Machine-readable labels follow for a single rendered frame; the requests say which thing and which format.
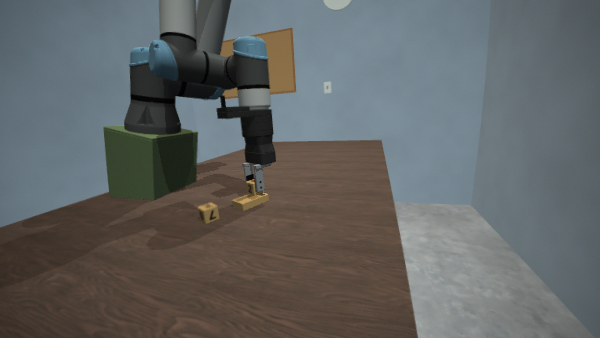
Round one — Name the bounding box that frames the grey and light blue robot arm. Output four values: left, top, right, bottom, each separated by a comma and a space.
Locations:
124, 0, 270, 135

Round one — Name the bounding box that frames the tan wooden cube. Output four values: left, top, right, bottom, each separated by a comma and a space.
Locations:
246, 179, 264, 196
198, 203, 220, 224

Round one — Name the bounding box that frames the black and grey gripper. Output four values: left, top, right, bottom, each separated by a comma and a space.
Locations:
217, 88, 276, 192

